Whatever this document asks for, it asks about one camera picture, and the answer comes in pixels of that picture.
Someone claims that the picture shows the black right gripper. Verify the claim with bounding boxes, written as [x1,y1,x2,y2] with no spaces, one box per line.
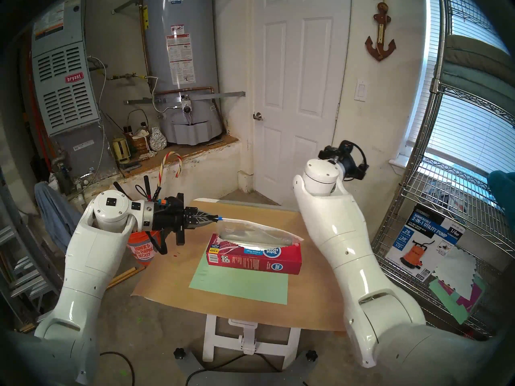
[319,140,369,182]

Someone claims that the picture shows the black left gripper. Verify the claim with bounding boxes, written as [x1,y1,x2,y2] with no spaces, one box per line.
[152,193,219,246]

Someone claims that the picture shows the clear ziplock bag blue slider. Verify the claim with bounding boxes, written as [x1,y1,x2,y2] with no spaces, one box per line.
[216,217,305,247]

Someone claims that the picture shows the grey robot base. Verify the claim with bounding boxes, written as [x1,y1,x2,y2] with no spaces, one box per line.
[175,347,318,386]

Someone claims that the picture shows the red freezer bag box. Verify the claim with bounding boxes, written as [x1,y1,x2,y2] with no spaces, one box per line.
[206,233,303,275]

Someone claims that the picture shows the raised wood topped platform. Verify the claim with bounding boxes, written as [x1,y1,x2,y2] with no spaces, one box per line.
[66,134,242,205]

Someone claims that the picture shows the white panel door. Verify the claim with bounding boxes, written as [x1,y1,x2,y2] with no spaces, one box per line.
[251,0,351,209]

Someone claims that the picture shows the striped candy cane decoration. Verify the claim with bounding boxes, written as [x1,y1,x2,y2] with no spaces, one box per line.
[157,151,183,191]

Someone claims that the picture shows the orange plastic bucket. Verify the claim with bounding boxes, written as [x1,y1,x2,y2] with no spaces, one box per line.
[127,230,161,266]

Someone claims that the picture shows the light green paper sheet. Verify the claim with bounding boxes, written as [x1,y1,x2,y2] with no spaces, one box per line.
[189,253,289,305]

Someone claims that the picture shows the foil wrapped object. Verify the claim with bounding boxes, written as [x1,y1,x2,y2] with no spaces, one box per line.
[149,127,167,152]

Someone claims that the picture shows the wooden stick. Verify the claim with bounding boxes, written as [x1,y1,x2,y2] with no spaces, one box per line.
[107,266,146,289]

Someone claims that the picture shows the utility pump cardboard box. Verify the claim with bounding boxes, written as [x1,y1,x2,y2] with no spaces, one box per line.
[385,204,467,283]

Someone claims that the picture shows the yellow green canister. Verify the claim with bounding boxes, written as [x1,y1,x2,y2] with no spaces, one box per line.
[111,137,131,164]

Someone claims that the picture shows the white window blinds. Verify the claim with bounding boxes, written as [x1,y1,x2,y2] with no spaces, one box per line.
[406,0,515,177]

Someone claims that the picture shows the white folding table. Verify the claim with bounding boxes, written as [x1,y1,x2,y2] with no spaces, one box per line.
[193,196,306,370]

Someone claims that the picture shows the pale green seat cushion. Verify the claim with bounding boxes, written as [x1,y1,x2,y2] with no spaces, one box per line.
[441,64,515,116]

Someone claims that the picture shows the blue cloth rag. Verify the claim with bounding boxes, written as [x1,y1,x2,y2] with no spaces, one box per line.
[34,181,83,253]

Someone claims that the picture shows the white zigzag edged paper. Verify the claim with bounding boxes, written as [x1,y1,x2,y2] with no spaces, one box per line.
[433,246,479,295]

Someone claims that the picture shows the teal fabric object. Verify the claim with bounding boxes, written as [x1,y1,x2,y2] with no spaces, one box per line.
[487,170,515,221]

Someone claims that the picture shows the olive seat cushion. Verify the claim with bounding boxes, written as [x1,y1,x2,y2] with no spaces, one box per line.
[445,35,515,80]

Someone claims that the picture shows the grey water heater tank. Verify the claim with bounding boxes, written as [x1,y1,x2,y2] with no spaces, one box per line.
[139,0,226,145]

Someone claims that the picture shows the green paper on shelf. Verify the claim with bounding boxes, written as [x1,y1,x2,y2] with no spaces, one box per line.
[428,279,469,324]

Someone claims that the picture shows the grey bryant furnace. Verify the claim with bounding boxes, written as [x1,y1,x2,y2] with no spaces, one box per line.
[30,0,119,185]

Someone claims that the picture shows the aluminium ladder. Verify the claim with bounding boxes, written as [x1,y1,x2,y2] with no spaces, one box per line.
[0,168,69,329]

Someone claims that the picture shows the pink paper on shelf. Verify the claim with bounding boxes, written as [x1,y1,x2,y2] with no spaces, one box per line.
[443,275,485,313]

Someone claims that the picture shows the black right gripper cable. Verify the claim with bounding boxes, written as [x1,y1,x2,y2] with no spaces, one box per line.
[349,142,369,181]

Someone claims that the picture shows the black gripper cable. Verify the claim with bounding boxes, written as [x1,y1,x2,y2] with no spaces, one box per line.
[349,142,369,181]
[147,230,168,255]

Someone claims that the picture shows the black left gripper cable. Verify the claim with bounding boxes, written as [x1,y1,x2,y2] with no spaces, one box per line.
[147,230,168,255]

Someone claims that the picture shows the wicker basket with handle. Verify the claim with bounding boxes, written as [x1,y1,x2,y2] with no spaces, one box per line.
[127,109,151,154]

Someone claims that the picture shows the chrome wire shelf rack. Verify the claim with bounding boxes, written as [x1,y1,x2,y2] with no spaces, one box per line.
[370,0,515,341]

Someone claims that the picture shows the rusty anchor wall thermometer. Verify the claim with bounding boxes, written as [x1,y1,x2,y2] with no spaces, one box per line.
[365,0,397,62]

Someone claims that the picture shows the metal heater strap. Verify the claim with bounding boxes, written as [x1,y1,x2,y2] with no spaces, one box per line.
[124,91,246,105]

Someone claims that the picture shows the black floor cable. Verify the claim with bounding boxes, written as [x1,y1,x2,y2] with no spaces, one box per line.
[101,351,135,386]

